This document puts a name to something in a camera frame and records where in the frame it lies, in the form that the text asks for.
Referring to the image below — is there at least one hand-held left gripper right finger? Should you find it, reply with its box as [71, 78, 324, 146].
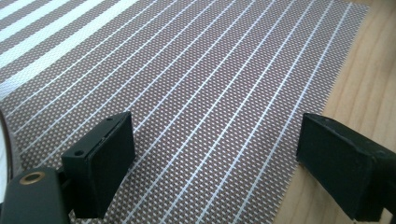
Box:
[295, 112, 396, 222]

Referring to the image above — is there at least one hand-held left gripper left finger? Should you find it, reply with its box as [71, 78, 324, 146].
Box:
[61, 111, 136, 219]

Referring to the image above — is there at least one white plate with dark rim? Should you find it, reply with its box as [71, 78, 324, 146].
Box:
[0, 108, 23, 203]

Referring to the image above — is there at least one striped woven placemat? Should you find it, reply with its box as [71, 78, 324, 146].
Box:
[0, 0, 372, 224]

